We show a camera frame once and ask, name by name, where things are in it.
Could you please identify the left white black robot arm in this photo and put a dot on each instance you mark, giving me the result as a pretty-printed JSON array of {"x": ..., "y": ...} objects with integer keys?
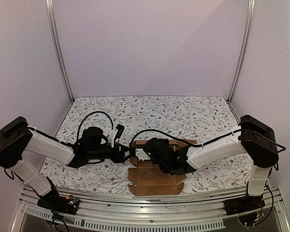
[{"x": 91, "y": 147}]

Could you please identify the brown cardboard box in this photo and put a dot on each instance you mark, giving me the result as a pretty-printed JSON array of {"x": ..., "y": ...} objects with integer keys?
[{"x": 146, "y": 177}]

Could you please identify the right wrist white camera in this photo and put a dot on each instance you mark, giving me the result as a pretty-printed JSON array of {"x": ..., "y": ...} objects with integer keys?
[{"x": 141, "y": 155}]

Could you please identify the left aluminium frame post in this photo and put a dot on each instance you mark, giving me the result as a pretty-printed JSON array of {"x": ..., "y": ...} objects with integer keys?
[{"x": 58, "y": 51}]

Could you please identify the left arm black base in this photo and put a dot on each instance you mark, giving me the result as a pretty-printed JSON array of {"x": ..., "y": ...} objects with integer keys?
[{"x": 67, "y": 205}]

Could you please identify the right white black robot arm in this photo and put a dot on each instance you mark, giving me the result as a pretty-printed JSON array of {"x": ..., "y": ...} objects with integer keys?
[{"x": 250, "y": 136}]

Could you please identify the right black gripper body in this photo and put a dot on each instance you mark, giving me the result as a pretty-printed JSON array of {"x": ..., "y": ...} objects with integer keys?
[{"x": 170, "y": 169}]

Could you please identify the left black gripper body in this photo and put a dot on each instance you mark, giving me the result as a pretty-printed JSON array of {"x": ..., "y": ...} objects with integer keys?
[{"x": 114, "y": 157}]

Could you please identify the front aluminium rail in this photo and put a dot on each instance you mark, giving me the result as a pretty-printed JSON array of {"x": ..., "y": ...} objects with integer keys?
[{"x": 194, "y": 212}]

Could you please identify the aluminium frame post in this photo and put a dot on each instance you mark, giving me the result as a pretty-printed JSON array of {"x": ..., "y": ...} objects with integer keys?
[
  {"x": 58, "y": 51},
  {"x": 243, "y": 50}
]

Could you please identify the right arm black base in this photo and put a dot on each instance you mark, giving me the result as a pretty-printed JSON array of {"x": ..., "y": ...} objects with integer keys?
[{"x": 243, "y": 204}]

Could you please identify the floral patterned table mat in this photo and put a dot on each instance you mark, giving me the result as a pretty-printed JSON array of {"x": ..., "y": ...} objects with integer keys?
[{"x": 197, "y": 118}]

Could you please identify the right aluminium frame post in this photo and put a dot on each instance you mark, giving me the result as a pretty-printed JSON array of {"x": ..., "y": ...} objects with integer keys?
[{"x": 243, "y": 50}]

